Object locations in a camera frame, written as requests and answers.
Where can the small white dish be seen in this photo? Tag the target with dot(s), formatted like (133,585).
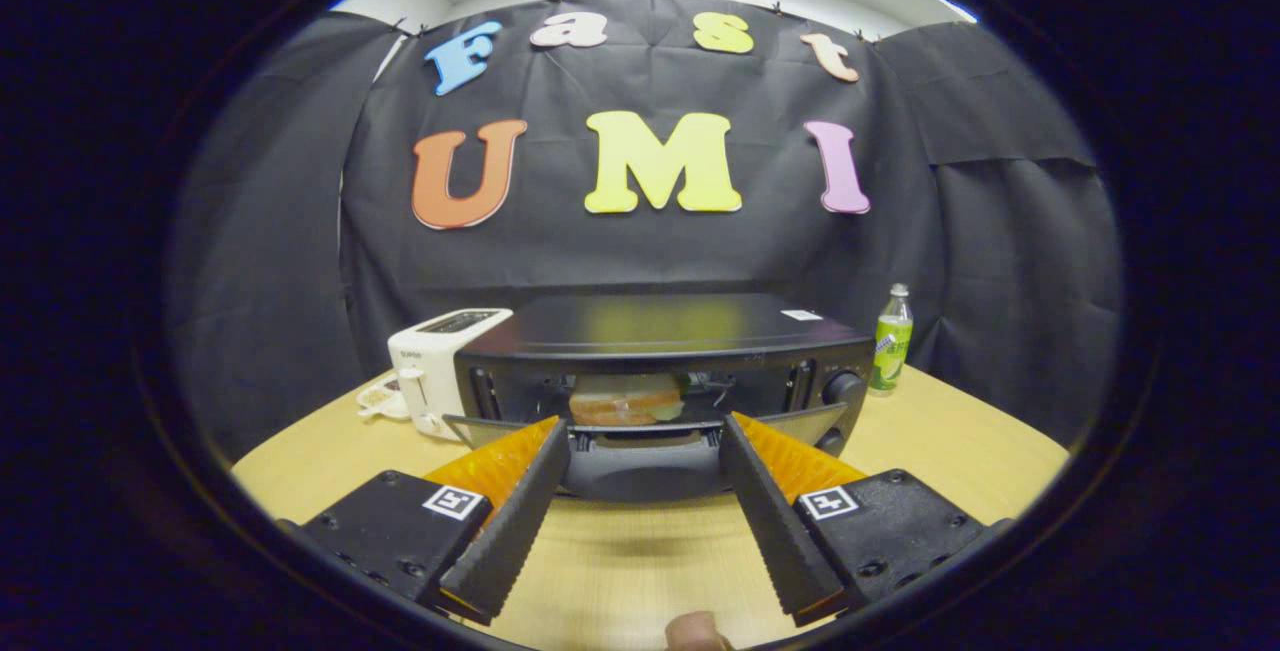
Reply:
(380,398)

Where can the black toaster oven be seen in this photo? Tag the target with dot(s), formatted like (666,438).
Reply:
(650,321)

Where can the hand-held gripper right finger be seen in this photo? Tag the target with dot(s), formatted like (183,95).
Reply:
(780,531)

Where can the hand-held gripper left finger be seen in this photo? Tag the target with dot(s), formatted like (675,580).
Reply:
(515,531)

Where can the green label drink bottle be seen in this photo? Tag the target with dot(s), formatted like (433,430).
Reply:
(890,346)

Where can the white pop-up toaster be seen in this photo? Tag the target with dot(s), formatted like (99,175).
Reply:
(430,381)

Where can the sandwich with lettuce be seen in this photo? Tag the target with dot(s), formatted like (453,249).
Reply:
(625,401)

